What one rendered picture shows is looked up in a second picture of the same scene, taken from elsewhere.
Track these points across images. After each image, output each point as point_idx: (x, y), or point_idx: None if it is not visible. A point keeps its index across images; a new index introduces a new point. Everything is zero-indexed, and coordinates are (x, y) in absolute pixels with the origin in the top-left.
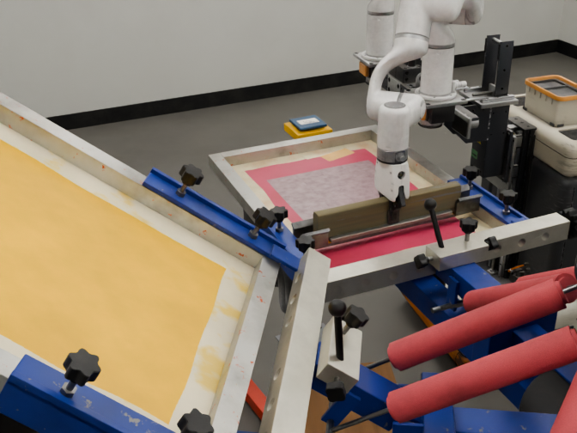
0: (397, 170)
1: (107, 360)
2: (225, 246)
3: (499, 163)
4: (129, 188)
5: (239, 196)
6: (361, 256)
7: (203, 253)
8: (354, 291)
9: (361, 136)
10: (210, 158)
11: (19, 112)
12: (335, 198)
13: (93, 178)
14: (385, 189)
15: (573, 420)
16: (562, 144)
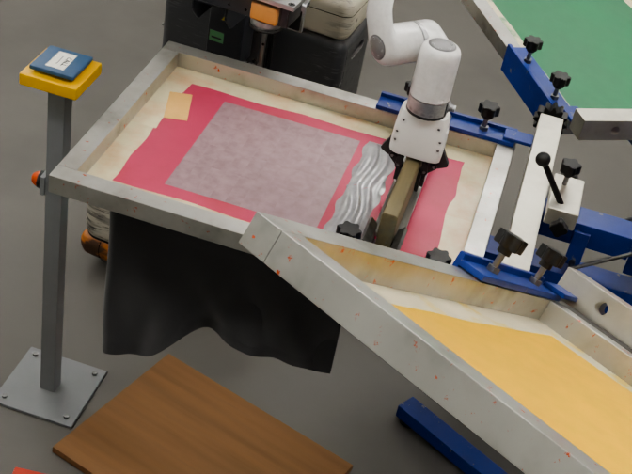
0: (447, 125)
1: None
2: (524, 309)
3: (250, 41)
4: (466, 292)
5: (201, 225)
6: (425, 244)
7: (534, 329)
8: None
9: (172, 65)
10: (62, 180)
11: (385, 254)
12: (281, 176)
13: (443, 301)
14: (423, 150)
15: None
16: (334, 1)
